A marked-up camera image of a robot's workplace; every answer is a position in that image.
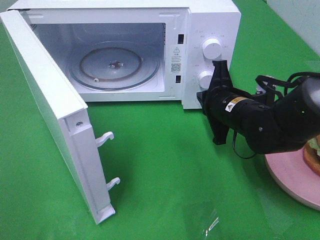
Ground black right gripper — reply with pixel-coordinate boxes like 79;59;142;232
196;60;240;145

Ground pink round plate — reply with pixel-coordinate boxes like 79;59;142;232
265;149;320;211

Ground burger with lettuce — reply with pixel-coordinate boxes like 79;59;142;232
303;135;320;175

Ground white microwave door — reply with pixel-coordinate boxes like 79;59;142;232
0;10;121;224

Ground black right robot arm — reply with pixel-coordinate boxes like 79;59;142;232
196;60;320;154

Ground lower white microwave knob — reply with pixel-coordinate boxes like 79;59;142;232
198;70;213;89

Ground white microwave knob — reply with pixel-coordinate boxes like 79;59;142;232
202;37;223;60
198;70;213;89

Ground upper white microwave knob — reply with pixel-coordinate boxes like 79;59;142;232
202;37;223;60

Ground white microwave oven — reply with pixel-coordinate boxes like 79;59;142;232
5;0;241;109

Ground white partition panel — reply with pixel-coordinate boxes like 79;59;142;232
266;0;320;54

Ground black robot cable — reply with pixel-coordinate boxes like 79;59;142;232
232;131;257;160

